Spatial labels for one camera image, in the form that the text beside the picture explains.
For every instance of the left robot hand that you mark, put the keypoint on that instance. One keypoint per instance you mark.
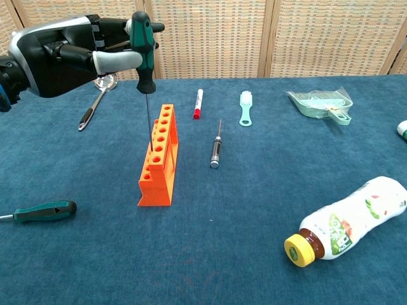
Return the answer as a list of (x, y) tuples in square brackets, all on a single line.
[(54, 60)]

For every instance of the thin-shaft green black screwdriver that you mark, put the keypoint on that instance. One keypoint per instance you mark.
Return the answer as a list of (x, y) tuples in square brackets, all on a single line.
[(144, 47)]

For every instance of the thick-shaft green black screwdriver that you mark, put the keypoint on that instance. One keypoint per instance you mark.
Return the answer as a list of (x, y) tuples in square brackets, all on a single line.
[(44, 211)]

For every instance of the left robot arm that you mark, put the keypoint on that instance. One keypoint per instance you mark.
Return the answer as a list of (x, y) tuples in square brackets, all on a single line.
[(9, 82)]

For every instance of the orange tool rack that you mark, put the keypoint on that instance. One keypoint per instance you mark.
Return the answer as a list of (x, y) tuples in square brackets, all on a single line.
[(162, 184)]

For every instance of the white marker red cap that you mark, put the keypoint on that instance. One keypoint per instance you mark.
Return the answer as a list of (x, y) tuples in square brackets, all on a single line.
[(198, 103)]

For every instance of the wicker folding screen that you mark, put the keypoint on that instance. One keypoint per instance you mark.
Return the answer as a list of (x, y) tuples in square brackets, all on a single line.
[(216, 38)]

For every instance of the black silver precision screwdriver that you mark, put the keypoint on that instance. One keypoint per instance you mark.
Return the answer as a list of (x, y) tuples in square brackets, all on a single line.
[(216, 152)]

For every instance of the mint green brush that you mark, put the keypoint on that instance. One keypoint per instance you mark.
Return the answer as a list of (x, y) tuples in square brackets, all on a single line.
[(245, 108)]

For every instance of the blue table mat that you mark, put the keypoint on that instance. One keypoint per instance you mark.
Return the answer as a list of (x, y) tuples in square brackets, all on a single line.
[(222, 238)]

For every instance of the mint dustpan in plastic bag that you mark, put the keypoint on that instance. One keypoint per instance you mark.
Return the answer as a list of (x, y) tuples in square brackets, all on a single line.
[(318, 103)]

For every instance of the tea bottle yellow cap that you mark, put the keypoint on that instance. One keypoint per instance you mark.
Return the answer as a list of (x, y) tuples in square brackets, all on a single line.
[(356, 219)]

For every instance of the small white green bottle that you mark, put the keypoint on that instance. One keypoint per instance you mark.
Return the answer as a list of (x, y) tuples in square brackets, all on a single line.
[(403, 128)]

